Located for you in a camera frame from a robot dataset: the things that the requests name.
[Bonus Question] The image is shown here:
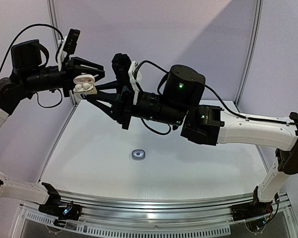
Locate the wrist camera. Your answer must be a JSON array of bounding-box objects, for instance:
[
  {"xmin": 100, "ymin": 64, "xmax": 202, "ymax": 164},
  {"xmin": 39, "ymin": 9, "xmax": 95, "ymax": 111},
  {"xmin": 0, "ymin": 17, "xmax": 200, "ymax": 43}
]
[
  {"xmin": 112, "ymin": 53, "xmax": 142, "ymax": 105},
  {"xmin": 56, "ymin": 29, "xmax": 80, "ymax": 71}
]

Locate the white earbud charging case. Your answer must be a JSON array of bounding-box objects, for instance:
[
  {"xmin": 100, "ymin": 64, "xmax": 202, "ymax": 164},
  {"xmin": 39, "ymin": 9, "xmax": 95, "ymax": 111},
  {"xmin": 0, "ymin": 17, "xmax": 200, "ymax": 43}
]
[{"xmin": 73, "ymin": 74, "xmax": 97, "ymax": 100}]

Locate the left aluminium frame post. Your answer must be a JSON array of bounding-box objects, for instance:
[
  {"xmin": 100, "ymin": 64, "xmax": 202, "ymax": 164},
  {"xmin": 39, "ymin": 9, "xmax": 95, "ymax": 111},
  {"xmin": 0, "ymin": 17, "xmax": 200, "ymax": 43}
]
[{"xmin": 46, "ymin": 0, "xmax": 78, "ymax": 107}]

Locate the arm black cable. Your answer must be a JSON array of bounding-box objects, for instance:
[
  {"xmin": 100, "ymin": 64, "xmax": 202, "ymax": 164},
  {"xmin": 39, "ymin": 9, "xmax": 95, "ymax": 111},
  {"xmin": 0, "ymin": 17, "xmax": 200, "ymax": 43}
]
[
  {"xmin": 0, "ymin": 23, "xmax": 64, "ymax": 109},
  {"xmin": 135, "ymin": 60, "xmax": 298, "ymax": 136}
]

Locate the front aluminium rail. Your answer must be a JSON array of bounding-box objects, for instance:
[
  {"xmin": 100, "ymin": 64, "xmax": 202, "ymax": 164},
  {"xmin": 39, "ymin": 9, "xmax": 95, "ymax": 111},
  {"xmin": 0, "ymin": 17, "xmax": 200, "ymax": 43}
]
[{"xmin": 19, "ymin": 190, "xmax": 291, "ymax": 225}]

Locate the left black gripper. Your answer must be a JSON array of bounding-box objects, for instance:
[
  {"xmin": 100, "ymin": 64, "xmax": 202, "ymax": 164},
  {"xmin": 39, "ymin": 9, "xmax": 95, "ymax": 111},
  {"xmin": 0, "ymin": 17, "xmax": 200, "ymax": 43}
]
[{"xmin": 21, "ymin": 55, "xmax": 105, "ymax": 95}]

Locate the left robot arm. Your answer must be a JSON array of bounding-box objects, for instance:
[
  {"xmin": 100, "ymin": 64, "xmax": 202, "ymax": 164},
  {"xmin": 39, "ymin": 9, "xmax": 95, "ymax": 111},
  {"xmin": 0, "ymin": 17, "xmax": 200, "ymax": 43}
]
[{"xmin": 0, "ymin": 39, "xmax": 105, "ymax": 215}]

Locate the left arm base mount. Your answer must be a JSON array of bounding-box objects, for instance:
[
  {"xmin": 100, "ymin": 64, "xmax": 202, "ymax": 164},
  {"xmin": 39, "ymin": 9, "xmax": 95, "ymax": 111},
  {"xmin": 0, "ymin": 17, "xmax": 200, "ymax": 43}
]
[{"xmin": 38, "ymin": 197, "xmax": 82, "ymax": 221}]

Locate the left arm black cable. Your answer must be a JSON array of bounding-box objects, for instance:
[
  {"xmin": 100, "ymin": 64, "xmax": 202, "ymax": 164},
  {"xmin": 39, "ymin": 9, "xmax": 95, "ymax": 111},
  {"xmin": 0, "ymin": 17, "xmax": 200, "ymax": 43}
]
[{"xmin": 0, "ymin": 23, "xmax": 64, "ymax": 109}]

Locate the right aluminium frame post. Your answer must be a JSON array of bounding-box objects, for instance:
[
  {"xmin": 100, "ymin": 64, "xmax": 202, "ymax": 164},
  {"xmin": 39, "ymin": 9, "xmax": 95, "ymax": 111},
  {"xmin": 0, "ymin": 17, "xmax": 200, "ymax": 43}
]
[{"xmin": 234, "ymin": 0, "xmax": 263, "ymax": 108}]

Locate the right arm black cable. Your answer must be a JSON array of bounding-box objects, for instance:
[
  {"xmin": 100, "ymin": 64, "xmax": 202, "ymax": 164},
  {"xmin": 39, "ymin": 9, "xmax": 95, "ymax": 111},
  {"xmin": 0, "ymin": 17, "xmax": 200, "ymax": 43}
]
[{"xmin": 135, "ymin": 60, "xmax": 298, "ymax": 136}]

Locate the aluminium frame post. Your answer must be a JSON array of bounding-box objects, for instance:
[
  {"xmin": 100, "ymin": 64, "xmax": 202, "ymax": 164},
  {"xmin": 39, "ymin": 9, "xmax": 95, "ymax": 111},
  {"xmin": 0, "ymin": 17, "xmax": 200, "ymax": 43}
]
[
  {"xmin": 46, "ymin": 0, "xmax": 78, "ymax": 107},
  {"xmin": 234, "ymin": 0, "xmax": 263, "ymax": 108}
]

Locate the perforated cable tray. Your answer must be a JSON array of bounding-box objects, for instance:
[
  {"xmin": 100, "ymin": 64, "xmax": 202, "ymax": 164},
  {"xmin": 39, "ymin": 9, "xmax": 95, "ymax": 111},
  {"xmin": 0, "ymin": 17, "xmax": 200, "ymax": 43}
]
[{"xmin": 20, "ymin": 212, "xmax": 231, "ymax": 238}]

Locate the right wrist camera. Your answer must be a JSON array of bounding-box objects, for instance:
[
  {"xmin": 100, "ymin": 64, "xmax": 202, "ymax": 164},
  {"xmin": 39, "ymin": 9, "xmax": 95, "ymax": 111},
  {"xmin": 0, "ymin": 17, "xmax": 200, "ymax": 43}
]
[{"xmin": 112, "ymin": 53, "xmax": 142, "ymax": 105}]

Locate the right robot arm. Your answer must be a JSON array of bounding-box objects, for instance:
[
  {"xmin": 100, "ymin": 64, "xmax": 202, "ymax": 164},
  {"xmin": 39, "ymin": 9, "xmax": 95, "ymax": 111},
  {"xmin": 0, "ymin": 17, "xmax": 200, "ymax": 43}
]
[{"xmin": 80, "ymin": 63, "xmax": 298, "ymax": 216}]

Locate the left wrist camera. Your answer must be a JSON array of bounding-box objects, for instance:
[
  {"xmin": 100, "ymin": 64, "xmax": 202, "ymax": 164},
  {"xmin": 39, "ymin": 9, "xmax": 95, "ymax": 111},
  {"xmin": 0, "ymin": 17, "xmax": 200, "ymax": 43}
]
[{"xmin": 56, "ymin": 29, "xmax": 80, "ymax": 71}]

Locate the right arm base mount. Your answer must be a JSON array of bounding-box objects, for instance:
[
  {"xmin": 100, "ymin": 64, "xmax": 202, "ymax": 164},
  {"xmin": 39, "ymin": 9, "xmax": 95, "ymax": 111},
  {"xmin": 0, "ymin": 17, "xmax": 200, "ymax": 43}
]
[{"xmin": 230, "ymin": 200, "xmax": 273, "ymax": 221}]

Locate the blue-grey earbud charging case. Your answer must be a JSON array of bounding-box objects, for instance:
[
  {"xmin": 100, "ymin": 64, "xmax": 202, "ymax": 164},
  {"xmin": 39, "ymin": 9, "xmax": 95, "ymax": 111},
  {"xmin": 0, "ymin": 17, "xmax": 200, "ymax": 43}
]
[{"xmin": 131, "ymin": 149, "xmax": 146, "ymax": 160}]

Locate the white earbud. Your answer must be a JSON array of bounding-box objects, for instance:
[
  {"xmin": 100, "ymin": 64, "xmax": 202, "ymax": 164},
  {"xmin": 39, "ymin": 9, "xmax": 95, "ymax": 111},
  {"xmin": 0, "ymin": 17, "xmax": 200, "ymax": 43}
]
[
  {"xmin": 82, "ymin": 83, "xmax": 92, "ymax": 91},
  {"xmin": 74, "ymin": 84, "xmax": 82, "ymax": 91}
]

